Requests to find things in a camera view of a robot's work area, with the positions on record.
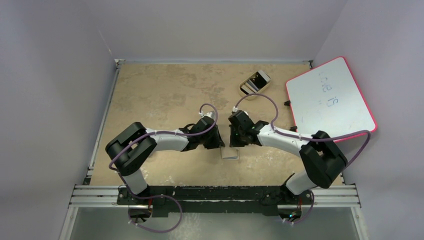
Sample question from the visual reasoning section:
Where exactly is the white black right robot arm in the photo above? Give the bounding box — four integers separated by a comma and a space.
228, 110, 348, 204

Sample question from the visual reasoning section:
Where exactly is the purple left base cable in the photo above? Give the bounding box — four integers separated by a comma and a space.
127, 193, 185, 234

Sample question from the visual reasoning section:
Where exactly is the pink framed whiteboard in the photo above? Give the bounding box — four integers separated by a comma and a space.
285, 56, 378, 137

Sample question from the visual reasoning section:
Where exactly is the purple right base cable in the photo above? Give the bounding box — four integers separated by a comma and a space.
281, 187, 315, 226

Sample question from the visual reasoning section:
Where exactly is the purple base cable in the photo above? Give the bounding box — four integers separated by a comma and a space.
281, 187, 315, 226
127, 193, 185, 234

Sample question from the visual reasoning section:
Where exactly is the stack of credit cards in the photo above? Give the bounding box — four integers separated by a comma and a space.
240, 70, 271, 95

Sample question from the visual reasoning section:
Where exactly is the aluminium frame rail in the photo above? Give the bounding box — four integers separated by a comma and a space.
69, 185, 361, 208

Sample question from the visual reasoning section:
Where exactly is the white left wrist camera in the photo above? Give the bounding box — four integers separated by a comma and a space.
199, 111, 217, 121

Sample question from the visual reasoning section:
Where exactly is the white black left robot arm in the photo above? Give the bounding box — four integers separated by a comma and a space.
105, 115, 225, 205

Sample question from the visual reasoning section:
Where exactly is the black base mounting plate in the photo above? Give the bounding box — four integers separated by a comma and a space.
117, 185, 313, 220

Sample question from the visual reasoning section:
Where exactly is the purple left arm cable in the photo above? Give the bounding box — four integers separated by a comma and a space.
108, 103, 219, 200

